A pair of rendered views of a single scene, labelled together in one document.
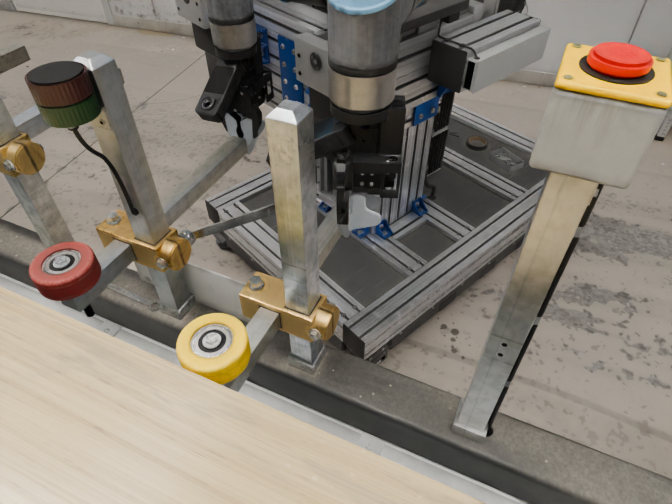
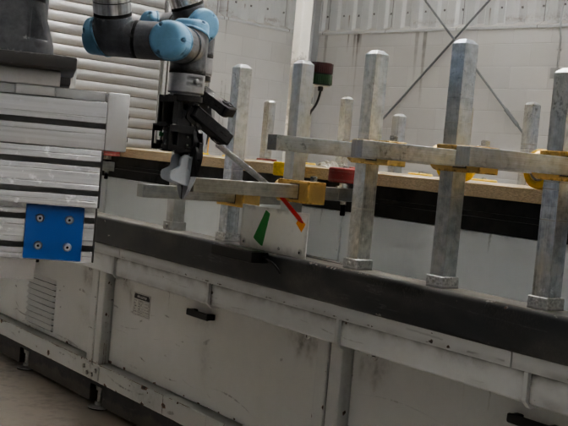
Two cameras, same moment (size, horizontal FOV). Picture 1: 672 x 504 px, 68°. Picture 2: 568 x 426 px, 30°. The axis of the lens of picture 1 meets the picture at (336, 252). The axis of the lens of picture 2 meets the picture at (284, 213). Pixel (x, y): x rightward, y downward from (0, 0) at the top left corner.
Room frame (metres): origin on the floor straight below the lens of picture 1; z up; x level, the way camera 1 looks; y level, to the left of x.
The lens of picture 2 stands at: (2.66, 1.42, 0.92)
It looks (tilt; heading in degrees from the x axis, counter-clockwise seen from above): 3 degrees down; 209
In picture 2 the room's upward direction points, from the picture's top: 5 degrees clockwise
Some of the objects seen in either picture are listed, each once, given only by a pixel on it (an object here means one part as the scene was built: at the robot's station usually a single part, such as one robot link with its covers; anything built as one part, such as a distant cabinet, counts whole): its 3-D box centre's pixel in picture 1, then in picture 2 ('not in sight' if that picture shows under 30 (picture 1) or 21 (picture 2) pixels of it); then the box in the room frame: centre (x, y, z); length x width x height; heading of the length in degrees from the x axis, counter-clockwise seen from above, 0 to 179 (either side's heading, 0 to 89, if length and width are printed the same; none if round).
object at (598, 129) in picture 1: (595, 119); not in sight; (0.33, -0.19, 1.18); 0.07 x 0.07 x 0.08; 65
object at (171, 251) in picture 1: (144, 243); (299, 191); (0.55, 0.29, 0.85); 0.14 x 0.06 x 0.05; 65
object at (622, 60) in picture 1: (617, 65); not in sight; (0.33, -0.19, 1.22); 0.04 x 0.04 x 0.02
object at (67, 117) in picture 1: (69, 104); (319, 79); (0.50, 0.29, 1.10); 0.06 x 0.06 x 0.02
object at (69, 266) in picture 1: (76, 288); (344, 190); (0.45, 0.36, 0.85); 0.08 x 0.08 x 0.11
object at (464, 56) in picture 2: not in sight; (453, 166); (0.75, 0.73, 0.93); 0.04 x 0.04 x 0.48; 65
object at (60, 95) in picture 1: (60, 83); (319, 68); (0.50, 0.29, 1.13); 0.06 x 0.06 x 0.02
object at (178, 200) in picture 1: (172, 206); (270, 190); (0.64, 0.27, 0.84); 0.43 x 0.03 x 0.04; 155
